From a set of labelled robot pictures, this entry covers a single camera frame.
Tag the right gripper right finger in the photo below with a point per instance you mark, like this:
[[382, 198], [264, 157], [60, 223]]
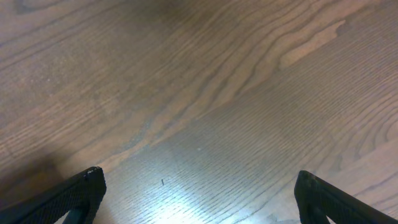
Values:
[[320, 203]]

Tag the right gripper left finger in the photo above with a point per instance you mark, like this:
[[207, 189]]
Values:
[[78, 198]]

